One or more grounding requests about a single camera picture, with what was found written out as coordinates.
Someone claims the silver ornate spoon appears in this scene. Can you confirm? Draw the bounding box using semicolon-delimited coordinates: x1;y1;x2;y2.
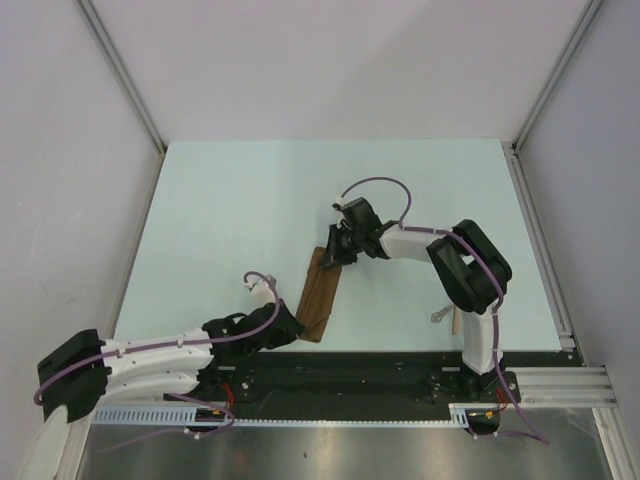
430;305;454;323

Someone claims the brown cloth napkin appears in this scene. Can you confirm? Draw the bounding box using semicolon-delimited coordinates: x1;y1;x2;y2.
295;247;342;343

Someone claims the aluminium side rail profile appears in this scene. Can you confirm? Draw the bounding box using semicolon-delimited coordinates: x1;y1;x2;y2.
503;142;639;479

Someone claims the silver fork wooden handle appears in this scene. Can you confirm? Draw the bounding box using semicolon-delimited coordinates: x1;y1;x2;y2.
451;307;461;336

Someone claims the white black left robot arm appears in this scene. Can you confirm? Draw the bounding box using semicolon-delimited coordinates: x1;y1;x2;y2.
34;301;305;422

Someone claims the right aluminium frame post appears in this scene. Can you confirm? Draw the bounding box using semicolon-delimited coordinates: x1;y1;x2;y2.
509;0;608;156

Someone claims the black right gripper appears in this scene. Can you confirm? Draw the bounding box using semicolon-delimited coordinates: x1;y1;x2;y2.
321;223;365;267

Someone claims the aluminium frame post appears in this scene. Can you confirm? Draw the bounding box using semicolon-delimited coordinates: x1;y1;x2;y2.
509;0;608;156
74;0;168;157

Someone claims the white slotted cable duct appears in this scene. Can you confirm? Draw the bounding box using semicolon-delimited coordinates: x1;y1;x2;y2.
91;404;502;430

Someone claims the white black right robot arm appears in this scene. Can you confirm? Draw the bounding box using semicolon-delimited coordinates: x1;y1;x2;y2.
321;197;512;401

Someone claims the left aluminium frame post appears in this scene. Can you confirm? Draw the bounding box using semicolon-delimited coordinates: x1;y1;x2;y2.
74;0;168;157

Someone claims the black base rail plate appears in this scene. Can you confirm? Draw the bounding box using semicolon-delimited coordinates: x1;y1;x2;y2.
200;351;582;420

